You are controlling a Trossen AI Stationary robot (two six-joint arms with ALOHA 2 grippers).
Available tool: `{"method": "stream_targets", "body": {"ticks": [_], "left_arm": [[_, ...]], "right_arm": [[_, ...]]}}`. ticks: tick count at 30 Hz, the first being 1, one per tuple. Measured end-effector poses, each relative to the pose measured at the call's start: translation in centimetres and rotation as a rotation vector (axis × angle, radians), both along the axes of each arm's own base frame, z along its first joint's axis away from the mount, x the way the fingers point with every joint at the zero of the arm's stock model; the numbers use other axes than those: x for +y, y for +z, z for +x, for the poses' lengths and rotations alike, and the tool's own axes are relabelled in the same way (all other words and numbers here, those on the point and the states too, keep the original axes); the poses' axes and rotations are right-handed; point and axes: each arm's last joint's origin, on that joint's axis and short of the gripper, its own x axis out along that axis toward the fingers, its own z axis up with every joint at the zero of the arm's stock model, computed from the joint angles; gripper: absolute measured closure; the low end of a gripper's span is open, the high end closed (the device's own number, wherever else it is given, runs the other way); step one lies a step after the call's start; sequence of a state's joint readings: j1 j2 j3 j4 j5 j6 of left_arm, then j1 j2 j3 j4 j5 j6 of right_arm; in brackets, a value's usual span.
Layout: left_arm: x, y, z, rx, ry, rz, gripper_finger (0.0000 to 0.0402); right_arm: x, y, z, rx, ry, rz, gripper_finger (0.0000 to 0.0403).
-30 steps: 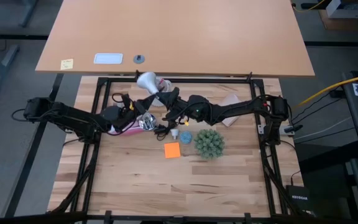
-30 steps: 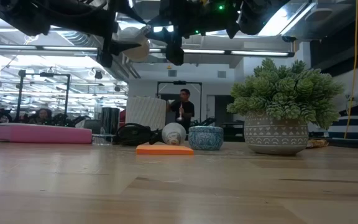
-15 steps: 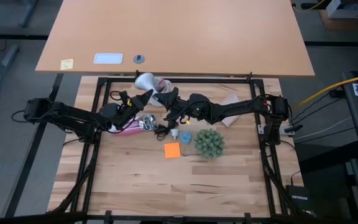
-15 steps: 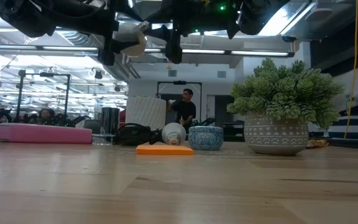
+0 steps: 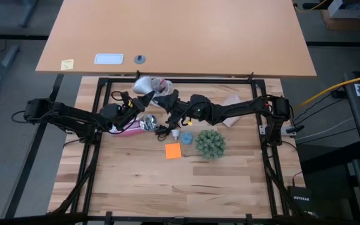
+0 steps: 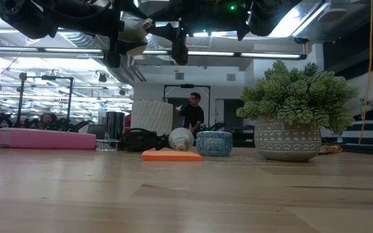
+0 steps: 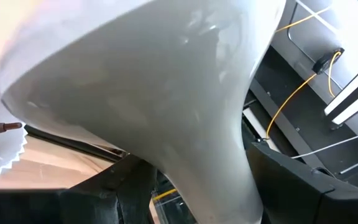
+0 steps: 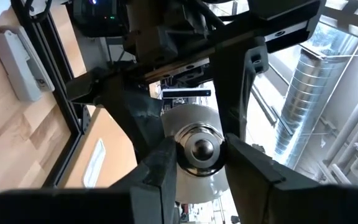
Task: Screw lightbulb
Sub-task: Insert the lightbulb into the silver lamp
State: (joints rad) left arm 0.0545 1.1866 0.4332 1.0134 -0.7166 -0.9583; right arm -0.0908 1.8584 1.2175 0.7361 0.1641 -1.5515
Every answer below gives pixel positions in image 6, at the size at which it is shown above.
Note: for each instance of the blue patterned bowl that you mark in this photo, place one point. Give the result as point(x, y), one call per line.
point(214, 144)

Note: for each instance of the pink case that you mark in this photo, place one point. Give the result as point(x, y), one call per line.
point(44, 139)

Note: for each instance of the black background rig frame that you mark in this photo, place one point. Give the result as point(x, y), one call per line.
point(186, 86)
point(71, 97)

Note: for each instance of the white ribbed mug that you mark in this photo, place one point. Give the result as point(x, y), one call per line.
point(152, 116)

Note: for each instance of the black monitor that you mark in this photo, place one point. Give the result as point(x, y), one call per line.
point(232, 113)

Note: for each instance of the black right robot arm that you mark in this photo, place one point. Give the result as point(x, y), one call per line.
point(270, 16)

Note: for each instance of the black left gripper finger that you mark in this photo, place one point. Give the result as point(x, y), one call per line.
point(131, 48)
point(129, 14)

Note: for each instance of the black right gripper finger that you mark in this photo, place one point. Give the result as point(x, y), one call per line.
point(164, 30)

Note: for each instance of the green succulent in patterned pot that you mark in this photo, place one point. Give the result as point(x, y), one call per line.
point(287, 139)

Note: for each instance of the bright ceiling light panel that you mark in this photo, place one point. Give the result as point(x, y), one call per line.
point(290, 22)

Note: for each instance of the black ceiling camera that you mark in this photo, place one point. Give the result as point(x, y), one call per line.
point(300, 40)

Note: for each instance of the linear ceiling light fixture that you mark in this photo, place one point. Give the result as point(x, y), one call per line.
point(270, 55)

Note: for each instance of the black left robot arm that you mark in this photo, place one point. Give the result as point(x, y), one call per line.
point(28, 16)

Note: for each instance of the small white light bulb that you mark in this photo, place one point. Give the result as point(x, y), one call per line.
point(180, 137)

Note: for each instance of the black background robot arm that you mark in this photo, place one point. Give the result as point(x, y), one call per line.
point(217, 125)

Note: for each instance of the person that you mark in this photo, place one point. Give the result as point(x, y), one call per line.
point(191, 116)
point(47, 119)

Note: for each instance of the grey wall vent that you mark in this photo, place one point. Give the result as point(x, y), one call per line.
point(231, 77)
point(179, 76)

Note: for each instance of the orange sticky note pad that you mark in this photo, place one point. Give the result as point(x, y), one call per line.
point(170, 156)

